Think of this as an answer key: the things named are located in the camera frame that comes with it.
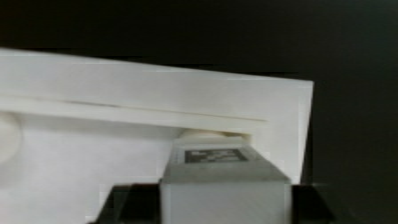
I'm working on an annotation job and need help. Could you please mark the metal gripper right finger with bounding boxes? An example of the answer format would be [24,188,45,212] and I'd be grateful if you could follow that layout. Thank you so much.
[292,185,336,224]

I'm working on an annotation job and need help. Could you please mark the white leg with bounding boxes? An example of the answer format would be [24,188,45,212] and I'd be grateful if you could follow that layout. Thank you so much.
[160,130,292,224]

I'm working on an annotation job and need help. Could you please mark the white square tabletop tray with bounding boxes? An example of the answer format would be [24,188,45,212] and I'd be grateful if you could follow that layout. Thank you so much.
[0,48,313,224]

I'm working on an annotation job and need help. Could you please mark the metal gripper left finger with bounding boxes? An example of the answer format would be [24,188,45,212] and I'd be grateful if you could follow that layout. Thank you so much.
[89,183,162,224]

